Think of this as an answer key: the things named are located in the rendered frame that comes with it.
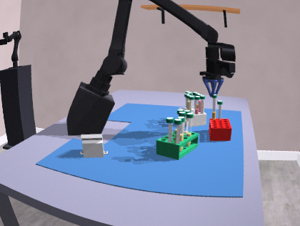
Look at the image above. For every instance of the green tube rack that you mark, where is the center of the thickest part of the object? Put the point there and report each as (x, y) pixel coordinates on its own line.
(171, 150)

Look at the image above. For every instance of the blue flat mat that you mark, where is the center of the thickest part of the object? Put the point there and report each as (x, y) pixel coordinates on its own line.
(213, 169)

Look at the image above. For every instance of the red tube rack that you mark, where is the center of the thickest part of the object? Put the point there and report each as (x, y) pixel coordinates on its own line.
(219, 134)

